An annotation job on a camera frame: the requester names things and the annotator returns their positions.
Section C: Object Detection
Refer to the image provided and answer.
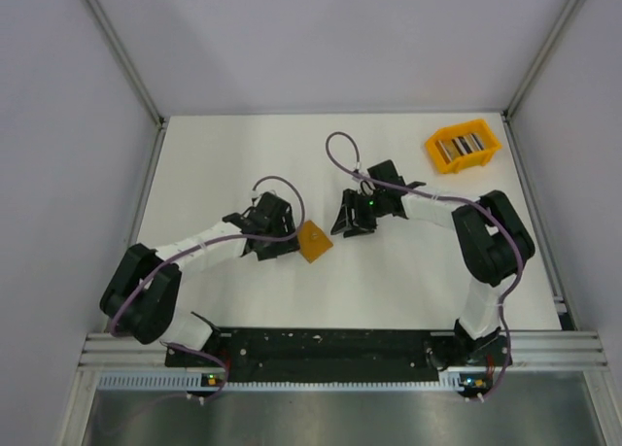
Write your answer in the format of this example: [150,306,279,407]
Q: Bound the metal sheet front panel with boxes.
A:
[84,376,605,445]

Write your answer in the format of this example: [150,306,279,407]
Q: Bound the aluminium frame post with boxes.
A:
[502,0,586,120]
[82,0,165,127]

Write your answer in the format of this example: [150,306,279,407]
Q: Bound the aluminium frame post right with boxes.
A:
[502,0,586,120]

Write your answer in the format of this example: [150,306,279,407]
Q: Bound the yellow plastic bin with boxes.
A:
[424,119,501,174]

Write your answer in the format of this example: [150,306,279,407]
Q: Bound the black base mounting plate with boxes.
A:
[164,326,511,383]

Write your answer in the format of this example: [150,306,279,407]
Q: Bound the aluminium frame rail front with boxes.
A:
[77,331,611,369]

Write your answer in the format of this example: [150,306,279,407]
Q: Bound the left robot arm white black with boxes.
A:
[99,192,299,365]

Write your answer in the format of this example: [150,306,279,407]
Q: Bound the grey slotted cable duct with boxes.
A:
[97,371,485,394]

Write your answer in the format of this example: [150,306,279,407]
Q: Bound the aluminium frame post left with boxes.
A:
[82,0,165,127]

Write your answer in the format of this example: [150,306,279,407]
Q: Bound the credit cards in bin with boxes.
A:
[438,132,485,161]

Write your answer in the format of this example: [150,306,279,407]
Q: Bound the yellow leather card holder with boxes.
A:
[297,221,333,263]

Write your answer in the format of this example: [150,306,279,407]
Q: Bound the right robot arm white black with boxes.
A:
[330,160,536,364]

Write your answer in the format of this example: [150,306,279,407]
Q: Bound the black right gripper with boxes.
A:
[332,189,388,238]

